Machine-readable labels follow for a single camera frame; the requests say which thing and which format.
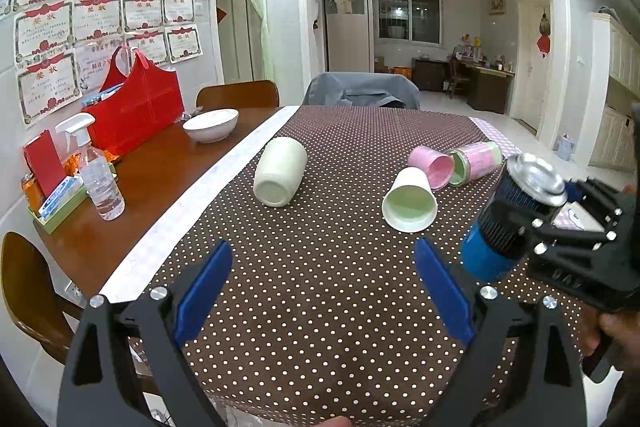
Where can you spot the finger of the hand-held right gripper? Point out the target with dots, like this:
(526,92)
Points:
(600,202)
(565,239)

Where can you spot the red tote bag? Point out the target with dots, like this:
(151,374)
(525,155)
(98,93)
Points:
(140,107)

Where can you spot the person's left hand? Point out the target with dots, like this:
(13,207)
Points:
(340,422)

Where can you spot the red box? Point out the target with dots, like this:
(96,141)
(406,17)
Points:
(42,162)

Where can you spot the small wall picture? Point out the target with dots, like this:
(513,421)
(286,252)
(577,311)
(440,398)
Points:
(496,0)

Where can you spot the white refrigerator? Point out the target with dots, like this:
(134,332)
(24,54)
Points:
(347,42)

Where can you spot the wall of award certificates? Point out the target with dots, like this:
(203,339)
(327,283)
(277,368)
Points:
(100,12)

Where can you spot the green and pink cup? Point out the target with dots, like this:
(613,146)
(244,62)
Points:
(475,162)

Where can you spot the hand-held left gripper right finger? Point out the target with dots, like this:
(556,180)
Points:
(445,292)

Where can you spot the dark wooden desk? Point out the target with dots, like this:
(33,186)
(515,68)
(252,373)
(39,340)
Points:
(485,87)

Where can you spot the red hanging ornament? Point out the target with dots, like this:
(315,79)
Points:
(544,32)

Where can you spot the green tray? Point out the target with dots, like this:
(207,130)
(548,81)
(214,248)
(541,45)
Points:
(55,212)

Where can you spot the clear spray bottle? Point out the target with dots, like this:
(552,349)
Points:
(100,187)

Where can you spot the white ceramic bowl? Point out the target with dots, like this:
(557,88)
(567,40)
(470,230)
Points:
(210,124)

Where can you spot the white door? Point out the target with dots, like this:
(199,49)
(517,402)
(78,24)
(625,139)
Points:
(532,67)

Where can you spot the wooden chair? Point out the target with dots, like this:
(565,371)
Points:
(237,93)
(30,287)

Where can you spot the cream ribbed cup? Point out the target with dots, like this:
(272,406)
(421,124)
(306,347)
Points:
(280,174)

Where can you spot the window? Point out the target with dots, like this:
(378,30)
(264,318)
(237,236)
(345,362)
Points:
(410,14)

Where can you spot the small light bucket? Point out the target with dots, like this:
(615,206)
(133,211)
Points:
(566,149)

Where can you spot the dark desk chair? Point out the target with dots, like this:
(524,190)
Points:
(457,79)

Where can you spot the white cabinet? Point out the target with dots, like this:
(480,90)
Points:
(615,97)

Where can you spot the grey covered chair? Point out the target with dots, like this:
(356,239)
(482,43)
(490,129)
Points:
(360,88)

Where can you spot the blue cup with metal base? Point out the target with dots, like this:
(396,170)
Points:
(505,227)

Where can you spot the white cup green inside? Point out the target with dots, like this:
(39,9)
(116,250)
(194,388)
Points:
(410,204)

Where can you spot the person's right hand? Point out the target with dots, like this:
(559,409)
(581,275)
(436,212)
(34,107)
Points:
(622,332)

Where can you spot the brown polka dot tablecloth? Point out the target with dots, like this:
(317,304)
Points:
(325,282)

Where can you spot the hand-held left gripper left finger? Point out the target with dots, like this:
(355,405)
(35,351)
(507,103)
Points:
(205,292)

